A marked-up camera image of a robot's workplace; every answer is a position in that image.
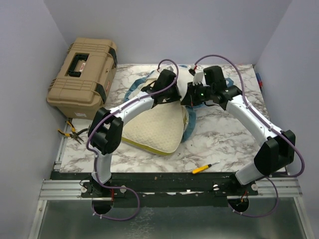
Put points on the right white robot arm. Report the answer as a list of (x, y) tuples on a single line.
[(276, 146)]

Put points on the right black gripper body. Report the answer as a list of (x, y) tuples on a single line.
[(198, 93)]

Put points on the white blue-trimmed pillowcase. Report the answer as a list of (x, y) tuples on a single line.
[(190, 101)]

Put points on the yellow handled screwdriver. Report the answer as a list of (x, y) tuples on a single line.
[(203, 168)]

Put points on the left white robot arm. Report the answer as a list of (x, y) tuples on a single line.
[(105, 131)]

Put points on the blue red marker pen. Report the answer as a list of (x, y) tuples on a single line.
[(260, 83)]

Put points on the cream yellow-edged pillow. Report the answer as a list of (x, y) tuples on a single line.
[(161, 129)]

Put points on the yellow handled pliers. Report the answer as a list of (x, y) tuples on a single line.
[(72, 134)]

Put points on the tan plastic toolbox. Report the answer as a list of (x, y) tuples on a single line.
[(85, 78)]

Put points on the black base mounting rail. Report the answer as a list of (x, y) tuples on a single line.
[(127, 190)]

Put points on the black handled small pliers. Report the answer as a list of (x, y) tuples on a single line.
[(84, 130)]

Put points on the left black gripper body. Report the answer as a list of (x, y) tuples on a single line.
[(172, 94)]

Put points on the aluminium extrusion frame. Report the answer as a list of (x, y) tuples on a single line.
[(215, 138)]

